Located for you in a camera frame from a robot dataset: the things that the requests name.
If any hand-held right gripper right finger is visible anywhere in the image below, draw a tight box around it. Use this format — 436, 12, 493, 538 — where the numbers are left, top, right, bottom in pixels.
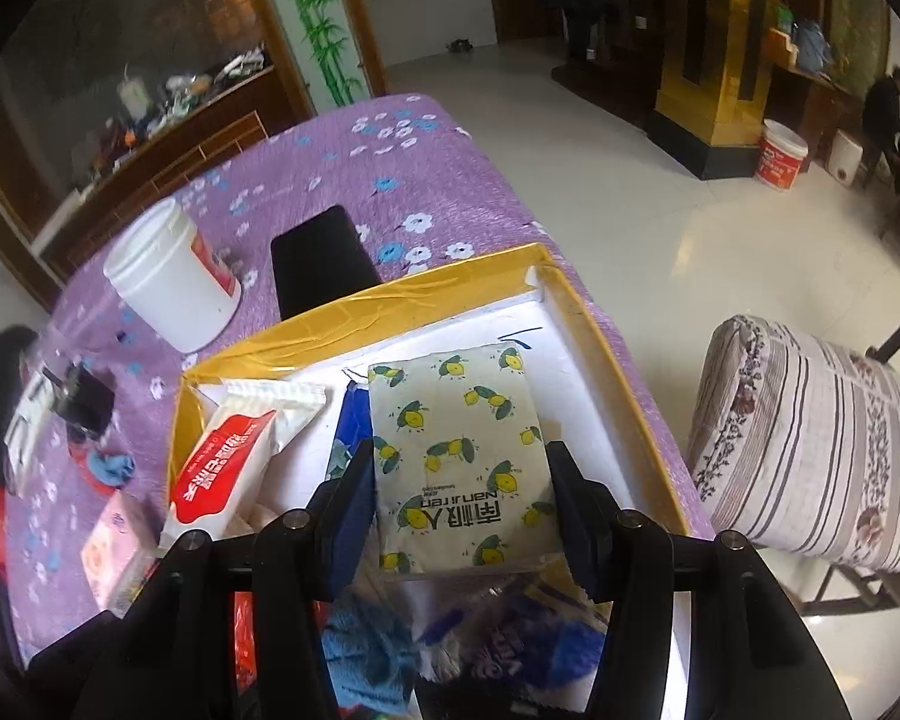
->
546, 439, 852, 720

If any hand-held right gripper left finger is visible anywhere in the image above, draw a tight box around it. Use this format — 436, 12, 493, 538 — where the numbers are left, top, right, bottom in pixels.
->
75, 439, 377, 720

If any lemon print tissue pack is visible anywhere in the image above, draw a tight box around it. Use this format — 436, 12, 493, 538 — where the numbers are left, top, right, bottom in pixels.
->
366, 341, 563, 580

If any red and white wipes packet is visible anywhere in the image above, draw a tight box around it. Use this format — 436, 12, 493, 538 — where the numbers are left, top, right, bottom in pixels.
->
157, 379, 329, 552

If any yellow-edged white box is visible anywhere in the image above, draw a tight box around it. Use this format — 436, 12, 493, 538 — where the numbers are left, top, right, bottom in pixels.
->
166, 242, 695, 720

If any blue floral tissue packet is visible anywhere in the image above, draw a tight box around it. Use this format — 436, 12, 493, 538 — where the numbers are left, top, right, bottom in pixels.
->
326, 379, 377, 482

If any blue knit cloth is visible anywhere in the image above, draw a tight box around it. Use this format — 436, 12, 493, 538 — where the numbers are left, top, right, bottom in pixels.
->
321, 592, 421, 720

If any blue and white packet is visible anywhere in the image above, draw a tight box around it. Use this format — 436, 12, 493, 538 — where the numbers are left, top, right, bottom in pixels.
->
420, 577, 610, 692

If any pink tissue packet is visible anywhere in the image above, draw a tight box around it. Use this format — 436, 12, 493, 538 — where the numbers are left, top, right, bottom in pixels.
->
81, 491, 163, 620

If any striped chair cushion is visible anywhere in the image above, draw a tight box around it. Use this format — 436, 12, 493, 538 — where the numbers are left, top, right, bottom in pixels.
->
686, 315, 900, 580

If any red and blue toy figure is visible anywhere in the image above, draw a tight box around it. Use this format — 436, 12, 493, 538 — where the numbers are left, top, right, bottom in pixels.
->
82, 450, 137, 497

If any black phone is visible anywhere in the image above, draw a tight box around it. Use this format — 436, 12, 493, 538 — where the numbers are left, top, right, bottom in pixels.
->
270, 205, 383, 322

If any wooden chair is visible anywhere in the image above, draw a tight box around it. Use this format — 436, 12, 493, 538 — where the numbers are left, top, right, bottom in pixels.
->
799, 292, 900, 616

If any small black device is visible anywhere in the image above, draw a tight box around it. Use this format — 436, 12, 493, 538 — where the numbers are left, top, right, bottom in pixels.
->
49, 364, 118, 445

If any white plastic jar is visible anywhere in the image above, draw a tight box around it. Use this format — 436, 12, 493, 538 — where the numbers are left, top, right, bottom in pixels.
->
103, 199, 245, 355

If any purple floral tablecloth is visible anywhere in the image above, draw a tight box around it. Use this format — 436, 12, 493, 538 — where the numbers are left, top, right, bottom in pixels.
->
4, 94, 717, 672

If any red and white bucket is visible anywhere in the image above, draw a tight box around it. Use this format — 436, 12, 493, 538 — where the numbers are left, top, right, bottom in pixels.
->
754, 118, 809, 194

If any small white bucket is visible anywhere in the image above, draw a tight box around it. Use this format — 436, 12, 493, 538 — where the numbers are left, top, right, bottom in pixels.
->
827, 130, 866, 187

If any gold and black pillar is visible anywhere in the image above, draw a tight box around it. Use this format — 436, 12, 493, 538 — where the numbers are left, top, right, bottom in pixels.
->
649, 0, 785, 181

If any blue bag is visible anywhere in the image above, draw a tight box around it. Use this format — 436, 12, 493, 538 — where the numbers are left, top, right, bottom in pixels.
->
791, 19, 830, 77

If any wooden display cabinet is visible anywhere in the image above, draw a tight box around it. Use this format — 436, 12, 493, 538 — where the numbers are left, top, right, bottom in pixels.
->
0, 0, 310, 308

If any bamboo wall poster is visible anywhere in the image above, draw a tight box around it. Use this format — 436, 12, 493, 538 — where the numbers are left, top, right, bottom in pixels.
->
255, 0, 368, 110

